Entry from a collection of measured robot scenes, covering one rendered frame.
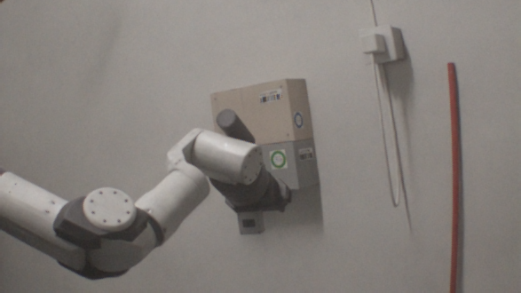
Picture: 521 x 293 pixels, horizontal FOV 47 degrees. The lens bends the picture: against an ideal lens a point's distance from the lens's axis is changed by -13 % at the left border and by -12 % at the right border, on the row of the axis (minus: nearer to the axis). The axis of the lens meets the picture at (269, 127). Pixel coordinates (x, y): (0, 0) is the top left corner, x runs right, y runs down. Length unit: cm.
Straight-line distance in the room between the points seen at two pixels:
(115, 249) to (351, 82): 106
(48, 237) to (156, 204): 18
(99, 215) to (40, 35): 191
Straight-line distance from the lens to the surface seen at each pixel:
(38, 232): 93
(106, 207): 91
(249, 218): 123
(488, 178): 170
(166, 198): 97
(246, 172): 105
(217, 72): 206
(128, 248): 92
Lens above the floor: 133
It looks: 1 degrees up
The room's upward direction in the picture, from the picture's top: 8 degrees counter-clockwise
